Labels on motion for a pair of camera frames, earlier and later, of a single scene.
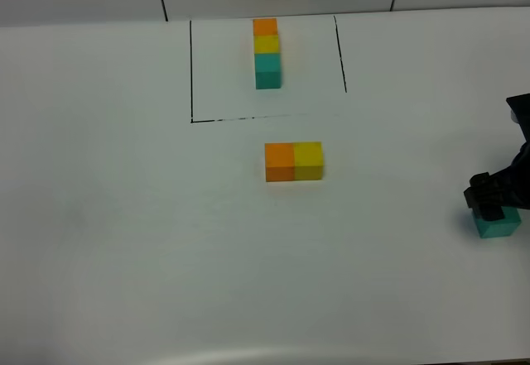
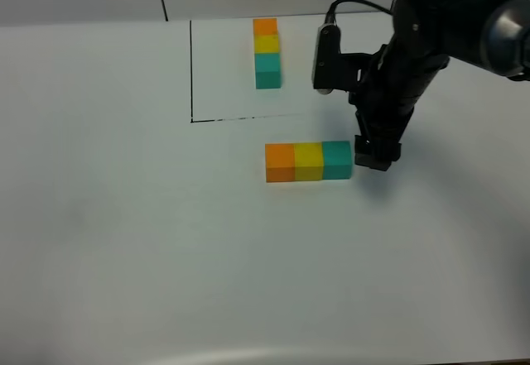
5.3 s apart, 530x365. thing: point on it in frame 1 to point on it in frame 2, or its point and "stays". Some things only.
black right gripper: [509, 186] to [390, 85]
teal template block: [267, 70] stays
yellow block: [308, 160] stays
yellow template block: [266, 45] stays
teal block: [498, 228] to [336, 160]
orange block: [279, 161] stays
